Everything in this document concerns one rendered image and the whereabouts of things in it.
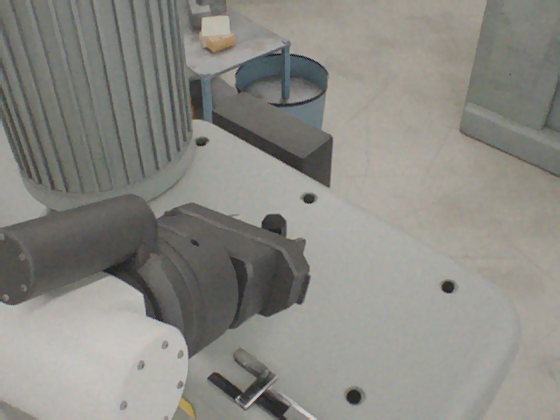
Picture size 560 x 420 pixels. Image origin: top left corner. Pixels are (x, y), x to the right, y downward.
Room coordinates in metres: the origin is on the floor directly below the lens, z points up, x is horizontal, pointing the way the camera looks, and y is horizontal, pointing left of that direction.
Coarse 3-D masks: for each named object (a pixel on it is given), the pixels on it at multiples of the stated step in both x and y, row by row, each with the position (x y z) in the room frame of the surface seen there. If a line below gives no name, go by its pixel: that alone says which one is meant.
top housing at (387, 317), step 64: (192, 192) 0.48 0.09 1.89; (256, 192) 0.48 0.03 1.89; (320, 192) 0.48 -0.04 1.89; (320, 256) 0.39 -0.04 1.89; (384, 256) 0.39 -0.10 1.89; (448, 256) 0.40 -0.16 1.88; (256, 320) 0.32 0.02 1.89; (320, 320) 0.32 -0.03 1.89; (384, 320) 0.32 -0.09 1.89; (448, 320) 0.31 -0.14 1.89; (512, 320) 0.31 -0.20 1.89; (192, 384) 0.27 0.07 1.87; (320, 384) 0.25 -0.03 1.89; (384, 384) 0.25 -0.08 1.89; (448, 384) 0.25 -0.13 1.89
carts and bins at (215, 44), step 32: (192, 0) 2.97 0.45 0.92; (224, 0) 3.01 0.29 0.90; (192, 32) 2.79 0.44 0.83; (224, 32) 2.66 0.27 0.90; (256, 32) 2.78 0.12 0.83; (192, 64) 2.48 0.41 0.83; (224, 64) 2.48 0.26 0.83; (256, 64) 2.87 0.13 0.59; (288, 64) 2.67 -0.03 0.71; (192, 96) 2.95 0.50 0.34; (224, 96) 2.98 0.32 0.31; (256, 96) 2.69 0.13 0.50; (288, 96) 2.67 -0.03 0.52; (320, 96) 2.54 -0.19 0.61; (320, 128) 2.60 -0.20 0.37
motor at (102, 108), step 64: (0, 0) 0.45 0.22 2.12; (64, 0) 0.45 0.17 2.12; (128, 0) 0.48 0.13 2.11; (0, 64) 0.46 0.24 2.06; (64, 64) 0.44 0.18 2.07; (128, 64) 0.46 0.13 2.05; (64, 128) 0.44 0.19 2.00; (128, 128) 0.46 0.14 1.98; (192, 128) 0.55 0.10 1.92; (64, 192) 0.45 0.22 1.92; (128, 192) 0.45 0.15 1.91
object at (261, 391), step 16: (240, 352) 0.28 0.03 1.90; (256, 368) 0.26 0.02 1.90; (224, 384) 0.25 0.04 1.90; (256, 384) 0.25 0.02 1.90; (272, 384) 0.25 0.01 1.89; (240, 400) 0.24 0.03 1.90; (256, 400) 0.24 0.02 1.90; (272, 400) 0.24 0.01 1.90; (288, 400) 0.24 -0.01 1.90; (272, 416) 0.22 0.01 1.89; (288, 416) 0.22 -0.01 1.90; (304, 416) 0.22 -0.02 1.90
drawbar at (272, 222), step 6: (270, 216) 0.38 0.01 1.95; (276, 216) 0.38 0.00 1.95; (282, 216) 0.38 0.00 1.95; (264, 222) 0.38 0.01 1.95; (270, 222) 0.38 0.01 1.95; (276, 222) 0.38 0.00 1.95; (282, 222) 0.38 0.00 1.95; (264, 228) 0.37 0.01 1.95; (270, 228) 0.37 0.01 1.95; (276, 228) 0.37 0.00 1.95; (282, 228) 0.37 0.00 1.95; (282, 234) 0.37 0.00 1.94
